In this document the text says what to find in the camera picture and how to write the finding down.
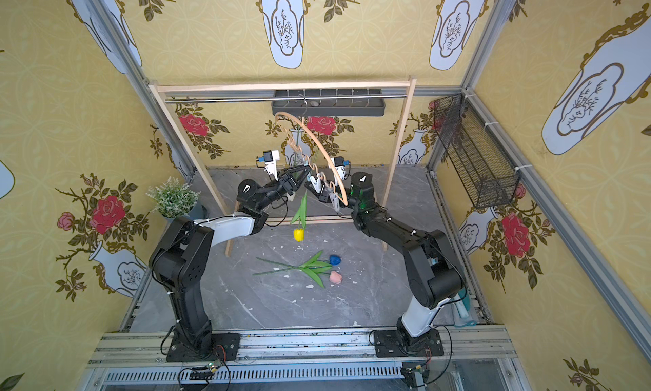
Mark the orange curved clip hanger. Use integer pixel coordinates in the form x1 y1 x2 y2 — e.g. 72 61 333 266
275 111 345 192

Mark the yellow tulip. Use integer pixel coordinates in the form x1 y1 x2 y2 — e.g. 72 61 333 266
290 194 307 243

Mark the pink tulip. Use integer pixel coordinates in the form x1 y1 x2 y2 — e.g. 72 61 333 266
254 263 334 288

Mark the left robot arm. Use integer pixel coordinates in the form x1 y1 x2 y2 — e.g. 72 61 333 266
149 165 310 362

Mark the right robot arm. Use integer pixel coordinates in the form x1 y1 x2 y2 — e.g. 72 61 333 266
346 172 468 355

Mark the grey clothes peg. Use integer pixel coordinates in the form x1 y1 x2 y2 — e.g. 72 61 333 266
329 191 340 213

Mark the white clothes peg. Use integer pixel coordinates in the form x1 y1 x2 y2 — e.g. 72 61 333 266
310 173 323 195

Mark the wooden clothes rack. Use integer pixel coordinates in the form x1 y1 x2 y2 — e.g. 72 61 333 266
149 76 420 257

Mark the blue tulip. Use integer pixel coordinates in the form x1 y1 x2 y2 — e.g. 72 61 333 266
258 251 342 272

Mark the dark grey plastic tray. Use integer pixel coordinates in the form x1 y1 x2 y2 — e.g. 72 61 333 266
271 89 387 117

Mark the potted green plant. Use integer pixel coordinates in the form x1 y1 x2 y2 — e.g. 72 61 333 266
147 177 208 221

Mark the small circuit board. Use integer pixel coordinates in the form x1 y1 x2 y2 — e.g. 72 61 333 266
188 362 222 382

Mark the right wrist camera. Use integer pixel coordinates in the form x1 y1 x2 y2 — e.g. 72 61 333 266
331 156 350 181

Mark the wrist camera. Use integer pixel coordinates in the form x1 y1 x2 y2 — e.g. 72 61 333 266
256 150 280 180
331 156 350 181

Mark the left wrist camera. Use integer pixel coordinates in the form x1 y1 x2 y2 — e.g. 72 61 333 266
256 150 280 180

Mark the black wire mesh basket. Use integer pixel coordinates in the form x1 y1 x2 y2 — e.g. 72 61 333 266
434 94 520 209

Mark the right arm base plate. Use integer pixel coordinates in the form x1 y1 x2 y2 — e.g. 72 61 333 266
369 328 444 358

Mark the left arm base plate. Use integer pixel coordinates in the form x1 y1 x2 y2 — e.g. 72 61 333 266
166 330 241 362

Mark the aluminium mounting rail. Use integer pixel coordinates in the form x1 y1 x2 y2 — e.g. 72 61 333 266
79 325 530 390

